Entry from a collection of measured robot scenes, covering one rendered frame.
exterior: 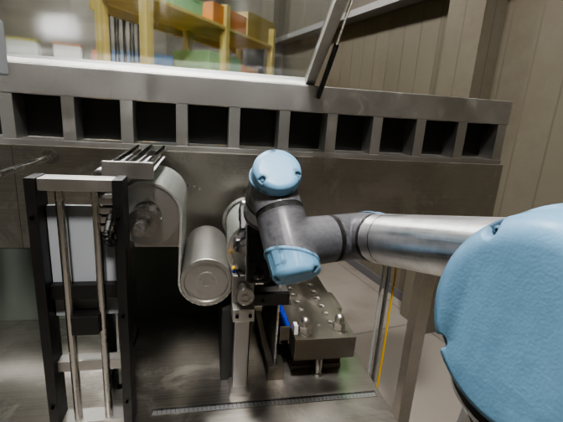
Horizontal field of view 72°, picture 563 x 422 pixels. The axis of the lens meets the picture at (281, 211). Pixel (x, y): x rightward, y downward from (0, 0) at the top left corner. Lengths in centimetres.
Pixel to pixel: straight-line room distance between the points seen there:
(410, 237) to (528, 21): 250
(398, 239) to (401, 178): 85
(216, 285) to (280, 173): 46
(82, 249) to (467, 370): 71
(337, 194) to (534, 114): 173
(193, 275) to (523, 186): 224
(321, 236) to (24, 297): 106
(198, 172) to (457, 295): 101
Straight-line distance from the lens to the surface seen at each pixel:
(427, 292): 178
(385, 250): 54
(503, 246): 23
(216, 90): 118
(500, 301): 24
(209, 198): 121
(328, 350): 105
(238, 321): 92
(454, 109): 142
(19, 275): 140
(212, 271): 93
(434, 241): 48
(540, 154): 272
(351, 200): 130
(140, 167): 84
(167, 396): 106
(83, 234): 82
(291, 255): 53
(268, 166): 56
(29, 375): 122
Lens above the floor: 158
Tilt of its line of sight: 15 degrees down
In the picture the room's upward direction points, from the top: 4 degrees clockwise
